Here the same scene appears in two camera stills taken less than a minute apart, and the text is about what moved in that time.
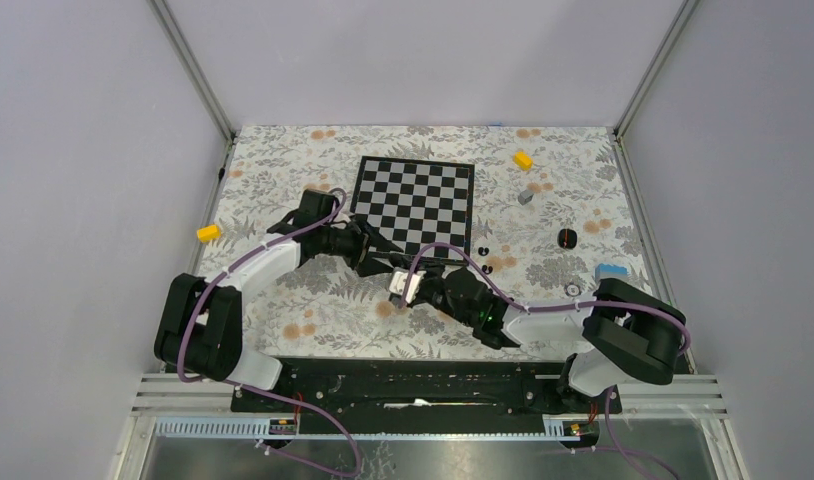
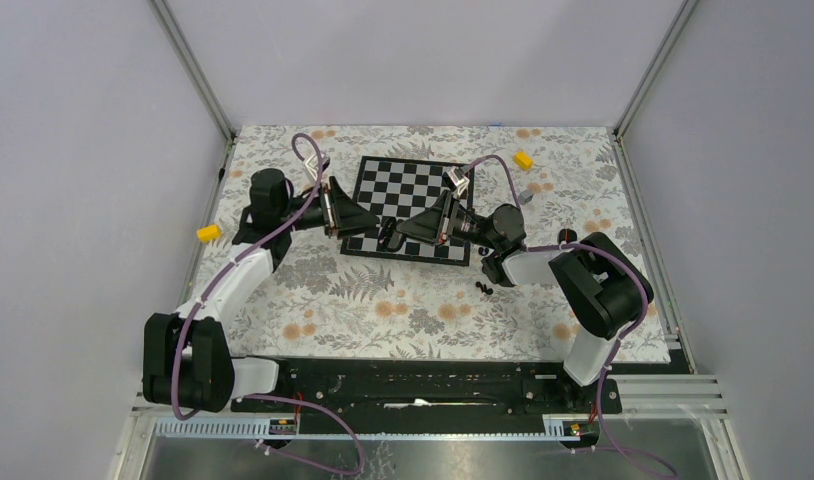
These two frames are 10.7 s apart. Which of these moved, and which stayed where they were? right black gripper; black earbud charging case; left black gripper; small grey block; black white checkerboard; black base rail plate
Moved: left black gripper; right black gripper
Stayed: black base rail plate; small grey block; black earbud charging case; black white checkerboard
